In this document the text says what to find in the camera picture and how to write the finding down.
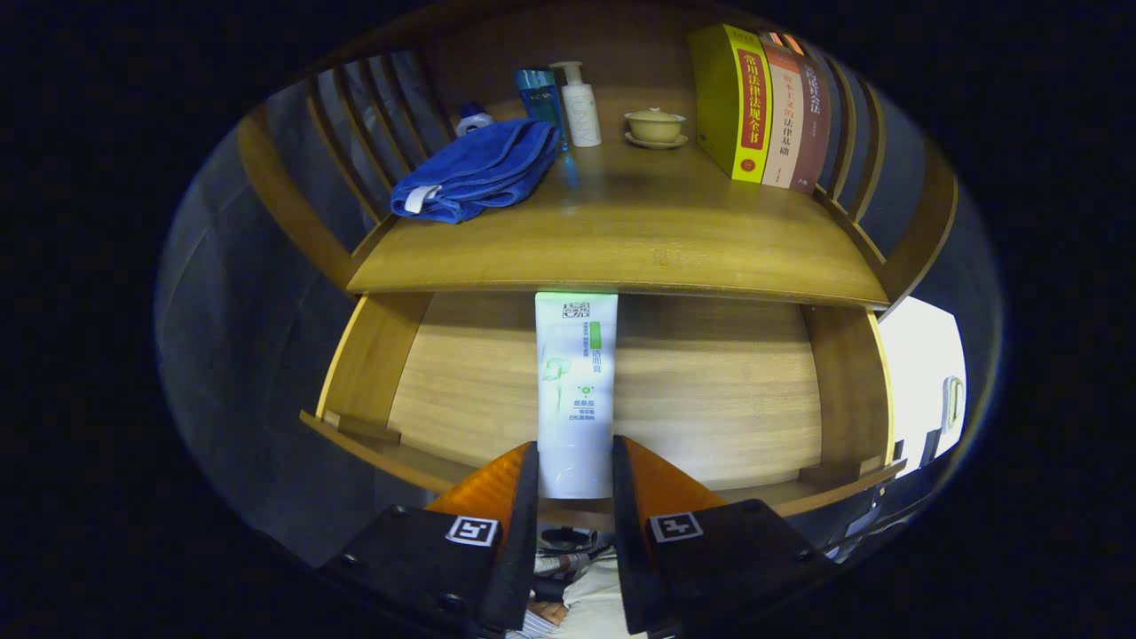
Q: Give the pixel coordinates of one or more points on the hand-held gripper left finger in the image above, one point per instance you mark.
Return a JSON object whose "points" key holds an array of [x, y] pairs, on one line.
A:
{"points": [[444, 568]]}

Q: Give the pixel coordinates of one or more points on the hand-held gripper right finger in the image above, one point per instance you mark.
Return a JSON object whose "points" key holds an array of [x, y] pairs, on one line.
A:
{"points": [[710, 568]]}

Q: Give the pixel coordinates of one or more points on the brown wooden drawer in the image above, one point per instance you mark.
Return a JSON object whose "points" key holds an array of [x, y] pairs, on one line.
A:
{"points": [[710, 390]]}

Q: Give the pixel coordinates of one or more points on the white green cleanser tube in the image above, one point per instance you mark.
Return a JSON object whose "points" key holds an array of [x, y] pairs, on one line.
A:
{"points": [[577, 399]]}

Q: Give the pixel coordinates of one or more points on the white drawer unit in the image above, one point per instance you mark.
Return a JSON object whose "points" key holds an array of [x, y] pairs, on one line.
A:
{"points": [[919, 355]]}

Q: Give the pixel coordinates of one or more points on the wooden countertop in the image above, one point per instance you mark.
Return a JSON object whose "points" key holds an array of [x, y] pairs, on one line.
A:
{"points": [[639, 231]]}

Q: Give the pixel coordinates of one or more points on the brown wooden cabinet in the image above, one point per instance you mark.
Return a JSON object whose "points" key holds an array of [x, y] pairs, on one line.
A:
{"points": [[284, 204]]}

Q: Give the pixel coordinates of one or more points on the person's beige clothing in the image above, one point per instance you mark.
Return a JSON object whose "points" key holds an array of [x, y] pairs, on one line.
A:
{"points": [[595, 603]]}

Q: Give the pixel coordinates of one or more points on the black block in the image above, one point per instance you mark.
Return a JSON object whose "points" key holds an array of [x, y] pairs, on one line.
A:
{"points": [[930, 446]]}

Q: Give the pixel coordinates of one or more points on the blue folded towel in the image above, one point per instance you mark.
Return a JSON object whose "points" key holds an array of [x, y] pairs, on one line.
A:
{"points": [[479, 169]]}

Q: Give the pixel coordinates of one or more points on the beige lidded teacup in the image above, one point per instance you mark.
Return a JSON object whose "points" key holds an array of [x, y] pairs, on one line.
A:
{"points": [[655, 127]]}

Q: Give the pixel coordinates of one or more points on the small white blue bottle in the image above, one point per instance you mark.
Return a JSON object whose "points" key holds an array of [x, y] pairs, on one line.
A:
{"points": [[473, 122]]}

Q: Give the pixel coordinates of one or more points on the brown book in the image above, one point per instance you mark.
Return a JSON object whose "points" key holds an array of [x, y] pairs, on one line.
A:
{"points": [[815, 124]]}

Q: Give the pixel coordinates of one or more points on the orange and white book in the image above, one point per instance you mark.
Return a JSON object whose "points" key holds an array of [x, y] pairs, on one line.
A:
{"points": [[785, 115]]}

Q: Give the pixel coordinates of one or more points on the yellow book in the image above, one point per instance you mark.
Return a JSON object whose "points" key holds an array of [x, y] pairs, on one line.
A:
{"points": [[719, 98]]}

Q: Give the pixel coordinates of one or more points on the white pump bottle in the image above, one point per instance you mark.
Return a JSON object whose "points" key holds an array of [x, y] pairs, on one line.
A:
{"points": [[581, 111]]}

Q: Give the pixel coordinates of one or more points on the teal bottle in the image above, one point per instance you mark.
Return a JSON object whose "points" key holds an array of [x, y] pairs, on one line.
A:
{"points": [[539, 98]]}

